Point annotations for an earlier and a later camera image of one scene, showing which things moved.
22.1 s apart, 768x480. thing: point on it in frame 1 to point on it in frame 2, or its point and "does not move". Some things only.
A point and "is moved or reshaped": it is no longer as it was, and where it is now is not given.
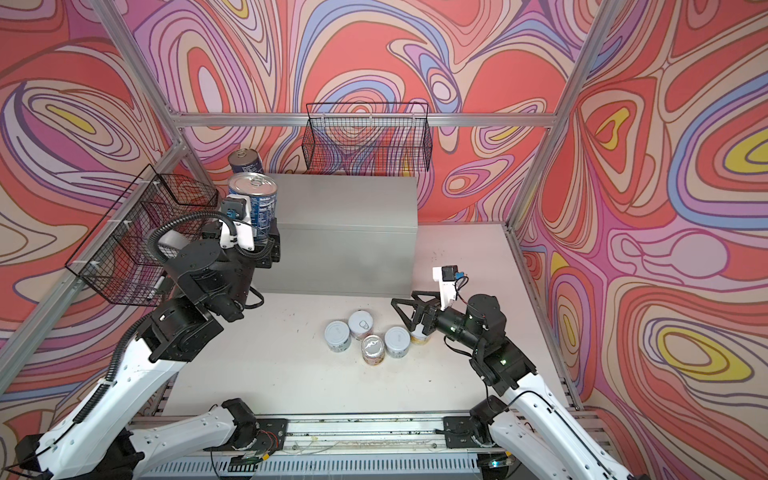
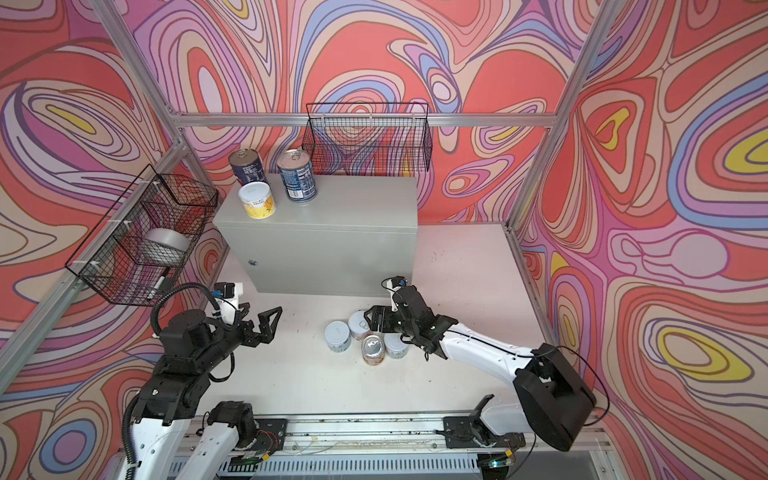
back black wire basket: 367,138 does not move
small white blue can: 397,340 does not move
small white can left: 337,336 does not move
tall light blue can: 261,189 to 296,170
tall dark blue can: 246,160 does not move
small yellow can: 419,341 is moved or reshaped
